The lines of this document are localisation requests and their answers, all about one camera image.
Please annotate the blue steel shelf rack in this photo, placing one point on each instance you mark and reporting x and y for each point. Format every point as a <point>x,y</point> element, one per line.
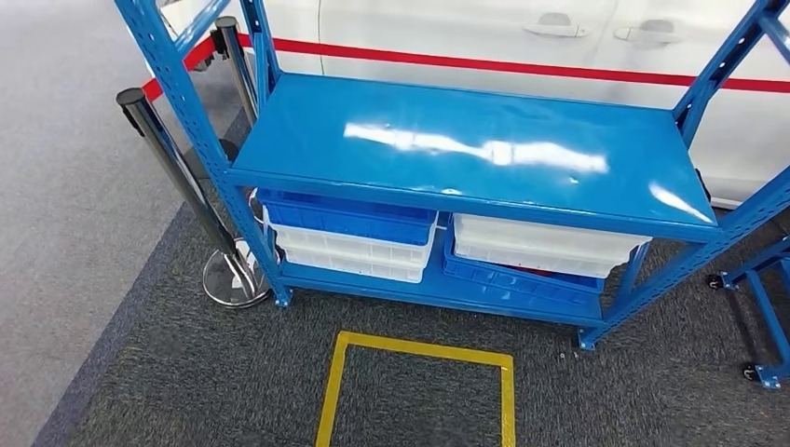
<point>463,136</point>

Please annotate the red barrier belt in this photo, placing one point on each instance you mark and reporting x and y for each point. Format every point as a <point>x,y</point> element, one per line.
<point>494,63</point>
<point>197,55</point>

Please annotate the white car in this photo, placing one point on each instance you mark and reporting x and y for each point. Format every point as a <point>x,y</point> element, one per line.
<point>432,31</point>

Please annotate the blue wheeled bin rack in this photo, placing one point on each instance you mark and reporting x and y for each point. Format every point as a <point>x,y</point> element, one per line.
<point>768,321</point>

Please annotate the black belt stanchion post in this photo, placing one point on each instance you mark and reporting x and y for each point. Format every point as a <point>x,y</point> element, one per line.
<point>237,62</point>

